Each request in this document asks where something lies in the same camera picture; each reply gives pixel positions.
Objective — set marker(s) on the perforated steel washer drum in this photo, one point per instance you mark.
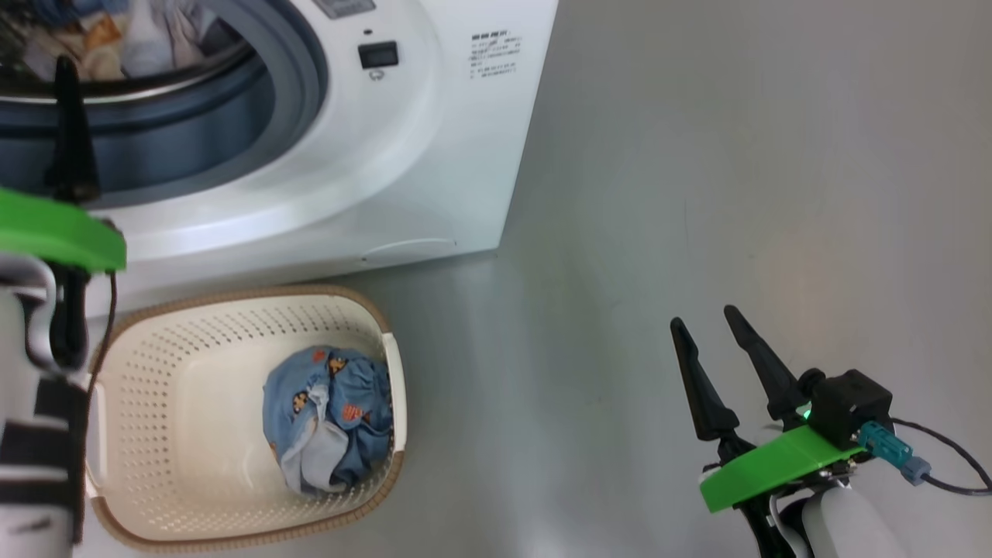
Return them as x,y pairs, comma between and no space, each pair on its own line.
155,87

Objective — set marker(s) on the denim blue printed garment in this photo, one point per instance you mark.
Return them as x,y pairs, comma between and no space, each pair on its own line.
341,426

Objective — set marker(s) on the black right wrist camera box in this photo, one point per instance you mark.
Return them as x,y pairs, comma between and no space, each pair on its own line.
849,407

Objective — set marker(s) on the round white filter cover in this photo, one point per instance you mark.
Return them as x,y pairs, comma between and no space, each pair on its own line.
411,248

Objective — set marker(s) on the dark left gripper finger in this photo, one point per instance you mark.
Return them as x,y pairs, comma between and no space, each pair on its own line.
71,139

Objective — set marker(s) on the black door lock slot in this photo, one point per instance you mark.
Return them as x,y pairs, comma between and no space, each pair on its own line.
378,55

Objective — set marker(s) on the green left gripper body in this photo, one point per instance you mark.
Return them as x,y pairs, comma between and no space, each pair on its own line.
54,232

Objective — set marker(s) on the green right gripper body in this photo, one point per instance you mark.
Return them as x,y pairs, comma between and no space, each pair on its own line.
775,465

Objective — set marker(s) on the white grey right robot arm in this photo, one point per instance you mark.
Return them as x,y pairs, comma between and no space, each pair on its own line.
845,527

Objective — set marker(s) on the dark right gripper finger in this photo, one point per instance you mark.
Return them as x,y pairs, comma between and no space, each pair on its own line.
763,360
701,387

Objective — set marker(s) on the pale blue printed garment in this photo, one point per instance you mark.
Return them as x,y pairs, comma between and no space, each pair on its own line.
147,39

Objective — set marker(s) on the cream perforated basket brown rim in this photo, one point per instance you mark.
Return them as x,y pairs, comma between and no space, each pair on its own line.
194,434

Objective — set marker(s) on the grey rubber door seal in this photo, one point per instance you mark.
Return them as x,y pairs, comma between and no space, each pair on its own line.
194,132

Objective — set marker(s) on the white front-load washing machine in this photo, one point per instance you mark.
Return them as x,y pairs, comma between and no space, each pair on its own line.
434,155

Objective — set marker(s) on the small printed text label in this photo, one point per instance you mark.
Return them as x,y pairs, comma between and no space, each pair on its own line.
494,54

